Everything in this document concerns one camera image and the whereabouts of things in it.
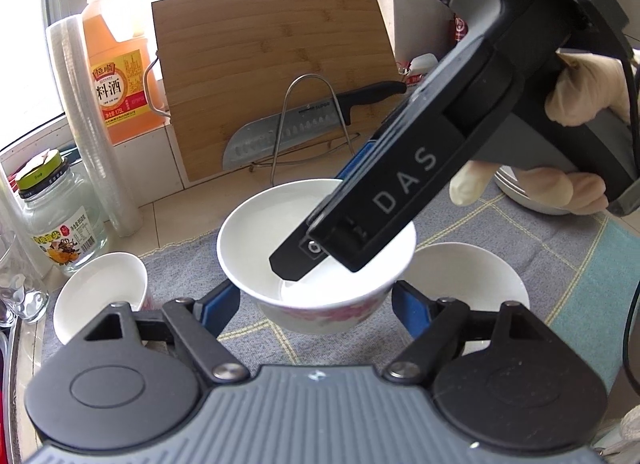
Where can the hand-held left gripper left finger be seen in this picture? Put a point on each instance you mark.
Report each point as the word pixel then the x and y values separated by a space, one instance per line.
pixel 220 306

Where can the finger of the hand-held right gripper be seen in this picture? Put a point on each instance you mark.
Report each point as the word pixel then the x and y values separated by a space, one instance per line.
pixel 357 164
pixel 295 259

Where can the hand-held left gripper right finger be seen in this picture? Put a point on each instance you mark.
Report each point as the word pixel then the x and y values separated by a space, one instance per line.
pixel 412 309

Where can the white pink-flowered bowl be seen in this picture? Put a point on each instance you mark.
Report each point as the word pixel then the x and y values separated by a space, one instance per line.
pixel 470 274
pixel 100 289
pixel 250 244

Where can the white floral plate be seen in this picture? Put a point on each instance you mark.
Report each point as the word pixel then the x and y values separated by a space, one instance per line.
pixel 515 196

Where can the person's right hand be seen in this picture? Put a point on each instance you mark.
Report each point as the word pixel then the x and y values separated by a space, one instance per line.
pixel 585 89

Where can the orange printed bag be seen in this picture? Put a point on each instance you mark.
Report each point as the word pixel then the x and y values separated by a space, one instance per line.
pixel 411 75

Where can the bamboo cutting board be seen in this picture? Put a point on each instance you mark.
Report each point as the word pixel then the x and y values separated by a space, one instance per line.
pixel 250 44

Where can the checked cloth mat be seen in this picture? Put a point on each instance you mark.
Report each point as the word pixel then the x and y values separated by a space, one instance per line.
pixel 575 294

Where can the glass jar with lid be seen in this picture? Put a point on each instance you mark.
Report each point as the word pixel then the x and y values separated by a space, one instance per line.
pixel 60 224

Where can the clear glass mug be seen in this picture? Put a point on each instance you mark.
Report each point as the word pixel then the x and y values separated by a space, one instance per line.
pixel 22 284

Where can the tall clear plastic cup stack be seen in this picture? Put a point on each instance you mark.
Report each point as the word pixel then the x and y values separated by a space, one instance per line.
pixel 85 119

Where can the orange liquid plastic jug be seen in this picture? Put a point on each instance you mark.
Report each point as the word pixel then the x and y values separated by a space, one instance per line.
pixel 115 69

